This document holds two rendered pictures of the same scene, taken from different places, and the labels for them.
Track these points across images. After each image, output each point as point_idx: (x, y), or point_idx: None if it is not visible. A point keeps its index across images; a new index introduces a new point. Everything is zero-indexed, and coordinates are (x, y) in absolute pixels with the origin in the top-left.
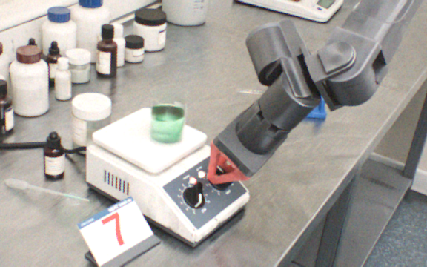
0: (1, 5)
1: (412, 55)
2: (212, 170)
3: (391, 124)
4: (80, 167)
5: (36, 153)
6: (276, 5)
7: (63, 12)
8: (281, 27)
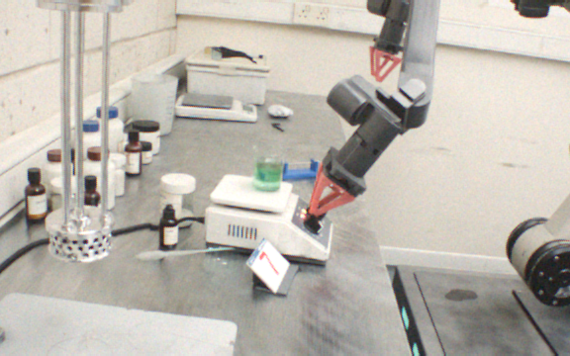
0: (36, 125)
1: (330, 133)
2: (316, 204)
3: None
4: (184, 236)
5: (139, 233)
6: (214, 114)
7: (95, 123)
8: (352, 80)
